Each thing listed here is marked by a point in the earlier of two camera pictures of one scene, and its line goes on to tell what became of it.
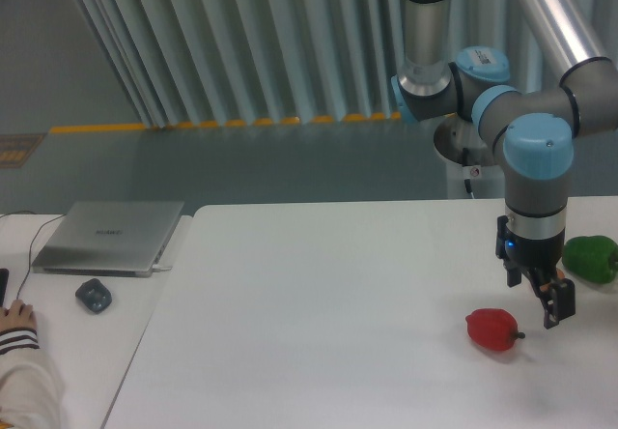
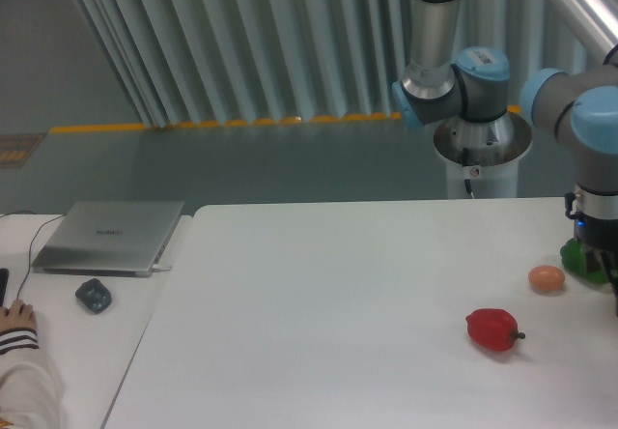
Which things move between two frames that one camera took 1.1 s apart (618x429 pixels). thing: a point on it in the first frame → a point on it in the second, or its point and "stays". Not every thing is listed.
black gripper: [558, 300] → [601, 234]
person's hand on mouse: [19, 315] stays
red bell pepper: [495, 328] stays
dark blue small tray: [95, 294] stays
